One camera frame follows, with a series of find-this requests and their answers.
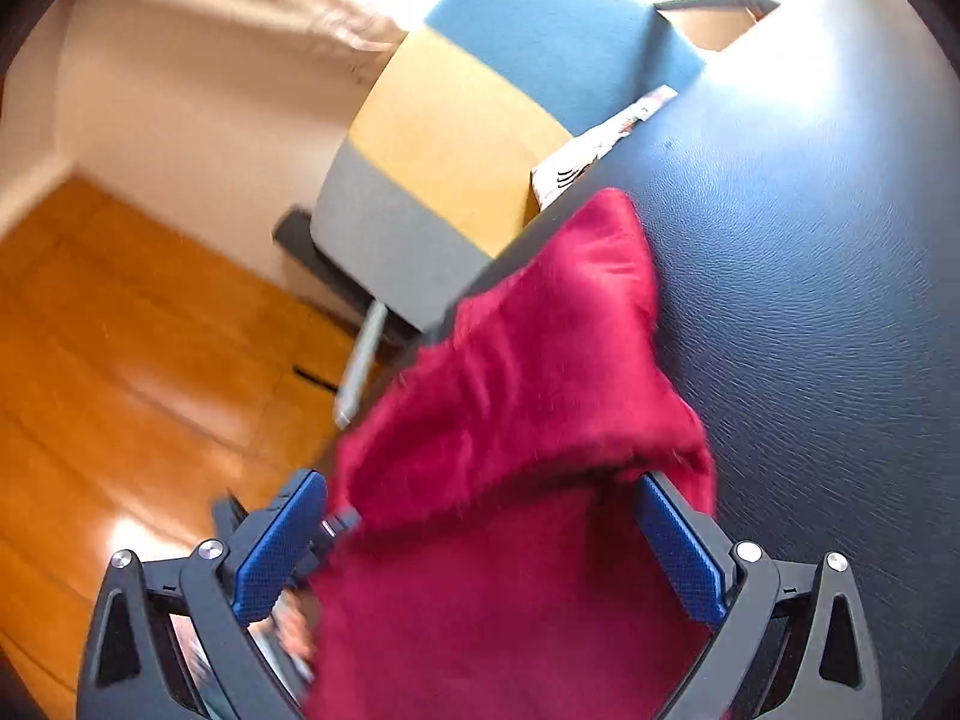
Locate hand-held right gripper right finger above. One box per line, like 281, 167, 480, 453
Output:
632, 470, 884, 720

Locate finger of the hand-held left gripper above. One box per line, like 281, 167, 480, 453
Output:
287, 508, 363, 584

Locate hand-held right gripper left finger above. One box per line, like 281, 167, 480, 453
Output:
75, 467, 331, 720

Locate dark red garment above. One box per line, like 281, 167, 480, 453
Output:
304, 187, 719, 720

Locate person's left hand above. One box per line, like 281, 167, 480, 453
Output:
268, 600, 319, 685

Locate printed magazine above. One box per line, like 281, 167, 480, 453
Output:
529, 86, 680, 209

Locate blue yellow grey striped armchair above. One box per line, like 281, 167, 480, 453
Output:
272, 0, 782, 430

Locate beige patterned curtain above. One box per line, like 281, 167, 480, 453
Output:
142, 0, 410, 72

